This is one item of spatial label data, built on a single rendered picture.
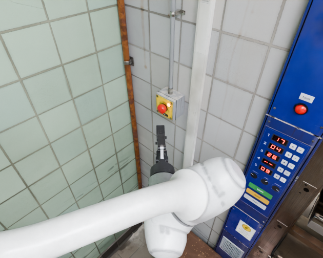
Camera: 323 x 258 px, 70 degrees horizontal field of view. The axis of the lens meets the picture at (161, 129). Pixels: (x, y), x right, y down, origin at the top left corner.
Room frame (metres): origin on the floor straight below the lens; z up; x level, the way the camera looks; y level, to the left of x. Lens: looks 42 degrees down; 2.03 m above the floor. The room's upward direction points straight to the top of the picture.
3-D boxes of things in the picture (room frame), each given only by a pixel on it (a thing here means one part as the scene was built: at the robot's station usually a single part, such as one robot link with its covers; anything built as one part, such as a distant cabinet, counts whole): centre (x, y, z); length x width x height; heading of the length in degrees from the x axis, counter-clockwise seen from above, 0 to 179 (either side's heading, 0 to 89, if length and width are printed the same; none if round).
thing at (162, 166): (0.45, 0.00, 1.46); 0.09 x 0.07 x 0.08; 2
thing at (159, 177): (0.38, 0.00, 1.46); 0.09 x 0.06 x 0.09; 92
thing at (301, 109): (0.49, -0.36, 1.67); 0.03 x 0.02 x 0.06; 47
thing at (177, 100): (0.79, -0.03, 1.46); 0.10 x 0.07 x 0.10; 47
